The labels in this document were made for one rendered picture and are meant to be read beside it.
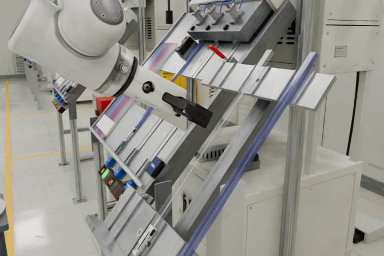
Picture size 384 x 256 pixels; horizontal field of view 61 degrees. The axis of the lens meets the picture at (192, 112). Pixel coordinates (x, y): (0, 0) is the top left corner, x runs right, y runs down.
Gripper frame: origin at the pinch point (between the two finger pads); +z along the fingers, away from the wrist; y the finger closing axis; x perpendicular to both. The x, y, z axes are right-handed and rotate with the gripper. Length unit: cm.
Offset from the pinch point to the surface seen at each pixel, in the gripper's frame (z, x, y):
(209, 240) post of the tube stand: 20.5, 22.8, 1.6
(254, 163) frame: 63, 3, 38
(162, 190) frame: 16.6, 20.0, 20.6
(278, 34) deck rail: 31, -36, 23
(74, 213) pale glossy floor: 55, 83, 152
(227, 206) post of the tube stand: 16.3, 13.6, -2.9
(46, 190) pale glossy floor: 46, 88, 197
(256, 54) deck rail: 27.5, -26.5, 23.2
